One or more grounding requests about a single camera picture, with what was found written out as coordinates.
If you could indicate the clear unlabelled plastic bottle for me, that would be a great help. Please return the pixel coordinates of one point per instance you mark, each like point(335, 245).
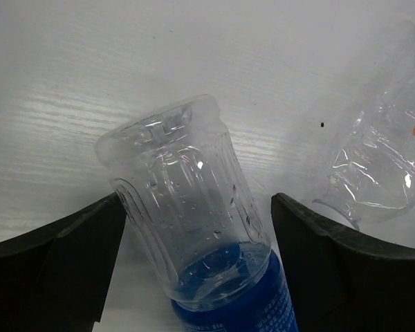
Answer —
point(370, 176)

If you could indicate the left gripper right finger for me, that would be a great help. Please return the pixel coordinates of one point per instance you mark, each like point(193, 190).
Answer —
point(341, 279)

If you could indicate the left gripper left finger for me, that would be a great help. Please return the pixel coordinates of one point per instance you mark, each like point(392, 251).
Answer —
point(56, 277)

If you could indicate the clear bottle blue label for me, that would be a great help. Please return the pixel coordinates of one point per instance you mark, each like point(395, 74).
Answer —
point(182, 187)

